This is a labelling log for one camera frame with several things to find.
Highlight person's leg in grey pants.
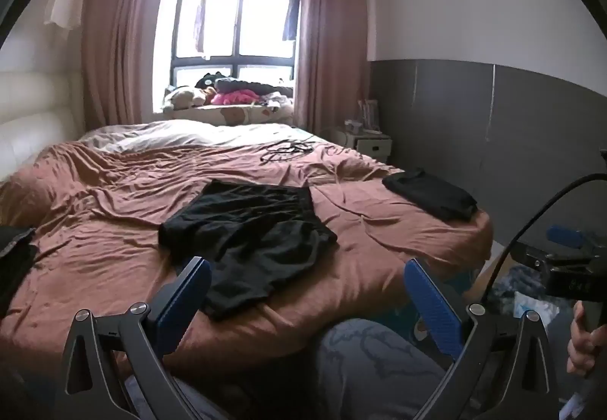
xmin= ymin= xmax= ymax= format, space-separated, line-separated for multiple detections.
xmin=313 ymin=318 xmax=456 ymax=420

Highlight black pants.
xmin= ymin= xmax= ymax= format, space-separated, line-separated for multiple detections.
xmin=158 ymin=179 xmax=338 ymax=321

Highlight pink curtain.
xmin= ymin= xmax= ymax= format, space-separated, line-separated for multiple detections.
xmin=291 ymin=0 xmax=375 ymax=136
xmin=80 ymin=0 xmax=176 ymax=141

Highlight hanging dark garment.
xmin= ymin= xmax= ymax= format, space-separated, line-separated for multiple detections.
xmin=282 ymin=0 xmax=302 ymax=42

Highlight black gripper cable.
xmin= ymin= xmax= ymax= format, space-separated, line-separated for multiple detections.
xmin=481 ymin=173 xmax=607 ymax=304

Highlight black cat plush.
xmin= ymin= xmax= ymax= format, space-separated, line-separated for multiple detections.
xmin=194 ymin=71 xmax=233 ymax=91

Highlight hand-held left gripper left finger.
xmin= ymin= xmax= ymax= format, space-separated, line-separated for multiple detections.
xmin=54 ymin=256 xmax=212 ymax=420

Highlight black cables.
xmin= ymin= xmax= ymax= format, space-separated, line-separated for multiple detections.
xmin=260 ymin=138 xmax=316 ymax=163

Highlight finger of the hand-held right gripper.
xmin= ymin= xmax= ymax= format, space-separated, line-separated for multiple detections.
xmin=545 ymin=224 xmax=599 ymax=255

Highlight white blanket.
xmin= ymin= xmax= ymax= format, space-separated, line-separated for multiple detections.
xmin=78 ymin=120 xmax=266 ymax=154

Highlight upright books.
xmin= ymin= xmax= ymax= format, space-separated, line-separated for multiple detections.
xmin=358 ymin=98 xmax=380 ymax=132

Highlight dark cloth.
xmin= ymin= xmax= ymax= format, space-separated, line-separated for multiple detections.
xmin=0 ymin=225 xmax=39 ymax=316

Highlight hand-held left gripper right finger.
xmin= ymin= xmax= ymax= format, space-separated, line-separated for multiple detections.
xmin=403 ymin=257 xmax=560 ymax=420

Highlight folded black garment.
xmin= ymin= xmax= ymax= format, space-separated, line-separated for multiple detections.
xmin=382 ymin=168 xmax=479 ymax=222

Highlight person's right hand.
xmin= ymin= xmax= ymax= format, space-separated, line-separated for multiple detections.
xmin=566 ymin=301 xmax=607 ymax=378

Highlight blue white patterned cloth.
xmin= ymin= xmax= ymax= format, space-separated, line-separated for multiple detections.
xmin=493 ymin=271 xmax=574 ymax=340

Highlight hanging light garment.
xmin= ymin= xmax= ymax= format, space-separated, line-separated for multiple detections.
xmin=193 ymin=0 xmax=212 ymax=60

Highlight dark garment on sill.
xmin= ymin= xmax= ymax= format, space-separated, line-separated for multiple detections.
xmin=215 ymin=79 xmax=295 ymax=101

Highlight white nightstand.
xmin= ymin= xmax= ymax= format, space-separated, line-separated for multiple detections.
xmin=327 ymin=123 xmax=393 ymax=162

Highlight window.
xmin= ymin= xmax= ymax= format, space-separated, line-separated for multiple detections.
xmin=168 ymin=0 xmax=302 ymax=91

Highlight white padded headboard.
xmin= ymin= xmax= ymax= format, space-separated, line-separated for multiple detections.
xmin=0 ymin=69 xmax=86 ymax=181

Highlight beige plush toy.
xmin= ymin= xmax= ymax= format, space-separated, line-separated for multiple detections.
xmin=161 ymin=85 xmax=209 ymax=112

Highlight pink cloth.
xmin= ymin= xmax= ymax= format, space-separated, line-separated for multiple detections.
xmin=211 ymin=89 xmax=259 ymax=107

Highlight patterned window seat cushion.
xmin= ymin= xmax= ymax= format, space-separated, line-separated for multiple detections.
xmin=164 ymin=104 xmax=295 ymax=124

